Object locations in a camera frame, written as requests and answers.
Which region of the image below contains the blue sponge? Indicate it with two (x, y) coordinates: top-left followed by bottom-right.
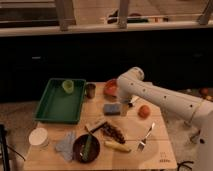
(103, 104), (120, 115)

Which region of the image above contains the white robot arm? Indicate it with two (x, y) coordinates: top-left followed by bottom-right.
(117, 67), (213, 171)

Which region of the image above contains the green plastic tray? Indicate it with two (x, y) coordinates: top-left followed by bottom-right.
(34, 78), (86, 124)

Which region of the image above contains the orange plastic bowl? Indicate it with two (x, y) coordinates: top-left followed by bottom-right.
(103, 79), (117, 97)

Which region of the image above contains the orange round fruit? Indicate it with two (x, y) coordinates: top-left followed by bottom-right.
(138, 105), (151, 119)

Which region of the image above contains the small metal cup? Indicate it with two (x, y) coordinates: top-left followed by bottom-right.
(85, 83), (96, 99)

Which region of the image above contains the yellow banana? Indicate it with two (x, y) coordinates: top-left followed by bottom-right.
(104, 141), (131, 153)

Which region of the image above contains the metal fork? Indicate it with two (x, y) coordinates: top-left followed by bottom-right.
(138, 122), (155, 151)

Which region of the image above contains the light green plastic cup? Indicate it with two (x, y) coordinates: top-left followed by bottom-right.
(62, 80), (74, 94)

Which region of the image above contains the dark brown bowl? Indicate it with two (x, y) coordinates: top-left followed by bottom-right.
(73, 134), (100, 163)

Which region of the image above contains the green vegetable stick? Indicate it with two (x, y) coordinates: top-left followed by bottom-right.
(82, 134), (92, 162)

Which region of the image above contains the blue grey cloth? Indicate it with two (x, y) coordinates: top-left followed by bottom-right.
(55, 132), (76, 162)

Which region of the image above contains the wooden railing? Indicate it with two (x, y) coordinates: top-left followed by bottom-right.
(0, 0), (213, 37)

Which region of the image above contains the black stand at left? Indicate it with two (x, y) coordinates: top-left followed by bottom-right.
(0, 124), (10, 171)

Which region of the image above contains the white handled dish brush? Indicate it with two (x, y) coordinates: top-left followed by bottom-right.
(128, 96), (139, 107)

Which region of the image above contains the wooden handled scrub brush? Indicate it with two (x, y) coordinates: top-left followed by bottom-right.
(85, 118), (106, 133)

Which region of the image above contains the black cable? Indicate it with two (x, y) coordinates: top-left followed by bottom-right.
(176, 160), (195, 171)

